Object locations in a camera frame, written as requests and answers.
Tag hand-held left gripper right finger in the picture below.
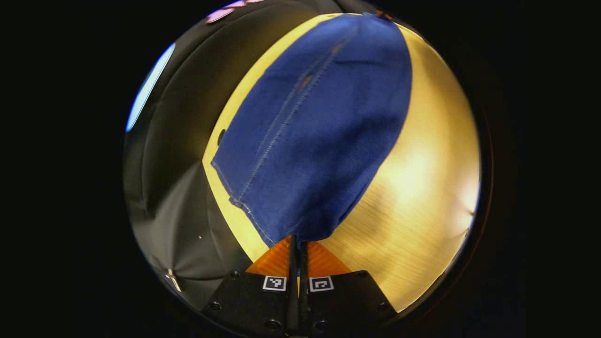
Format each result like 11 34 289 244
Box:
299 240 399 337

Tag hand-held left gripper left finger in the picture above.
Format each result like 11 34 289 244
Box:
201 235 300 337

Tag blue jeans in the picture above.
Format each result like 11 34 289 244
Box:
210 12 414 248

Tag white clip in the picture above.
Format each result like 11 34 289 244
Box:
164 268 183 293

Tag black backdrop cloth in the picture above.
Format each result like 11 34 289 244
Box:
123 0 346 311

